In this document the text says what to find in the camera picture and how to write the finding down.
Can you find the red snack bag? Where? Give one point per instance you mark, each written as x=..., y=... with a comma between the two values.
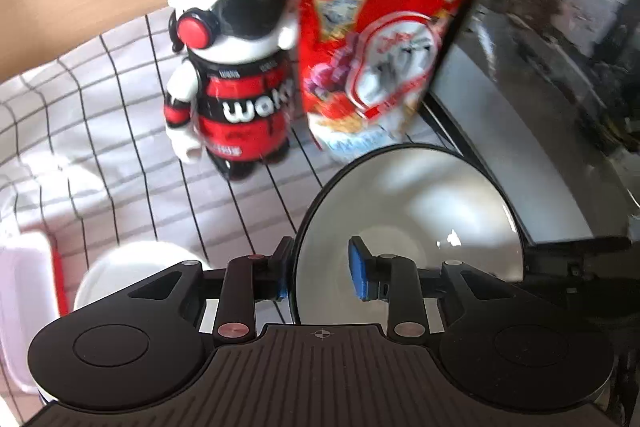
x=380, y=42

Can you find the white rectangular tray red rim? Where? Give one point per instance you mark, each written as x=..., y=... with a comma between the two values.
x=25, y=297

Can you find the panda figurine with white helmet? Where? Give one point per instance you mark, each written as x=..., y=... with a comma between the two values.
x=235, y=72

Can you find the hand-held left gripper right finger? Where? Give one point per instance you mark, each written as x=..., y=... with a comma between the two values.
x=358, y=269

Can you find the white black-checked cloth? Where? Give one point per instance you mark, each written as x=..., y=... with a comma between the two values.
x=100, y=132

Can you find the white round plate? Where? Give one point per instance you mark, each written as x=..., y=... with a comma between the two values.
x=140, y=264

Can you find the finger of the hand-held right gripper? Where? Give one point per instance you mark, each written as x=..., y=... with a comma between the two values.
x=575, y=249

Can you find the white bowl with black rim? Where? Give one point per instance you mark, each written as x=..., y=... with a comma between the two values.
x=425, y=212

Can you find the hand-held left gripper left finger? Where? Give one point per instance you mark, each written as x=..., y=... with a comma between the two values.
x=281, y=274

